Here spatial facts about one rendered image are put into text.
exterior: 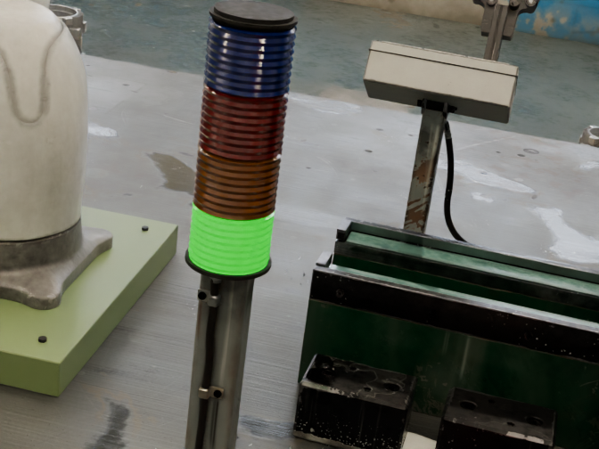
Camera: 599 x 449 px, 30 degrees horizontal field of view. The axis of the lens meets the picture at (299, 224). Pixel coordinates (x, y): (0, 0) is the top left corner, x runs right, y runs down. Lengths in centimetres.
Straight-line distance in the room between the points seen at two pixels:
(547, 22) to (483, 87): 537
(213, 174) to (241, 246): 6
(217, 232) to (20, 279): 41
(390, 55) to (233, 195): 55
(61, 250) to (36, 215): 6
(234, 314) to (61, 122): 37
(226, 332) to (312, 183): 81
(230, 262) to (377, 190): 86
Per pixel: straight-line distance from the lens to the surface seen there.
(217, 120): 76
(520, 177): 179
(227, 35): 74
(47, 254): 117
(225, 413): 88
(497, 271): 116
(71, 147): 115
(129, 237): 131
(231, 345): 85
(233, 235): 79
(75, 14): 348
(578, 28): 665
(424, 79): 128
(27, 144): 112
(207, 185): 78
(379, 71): 129
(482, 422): 101
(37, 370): 107
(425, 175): 133
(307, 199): 157
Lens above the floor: 139
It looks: 23 degrees down
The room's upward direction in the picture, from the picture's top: 7 degrees clockwise
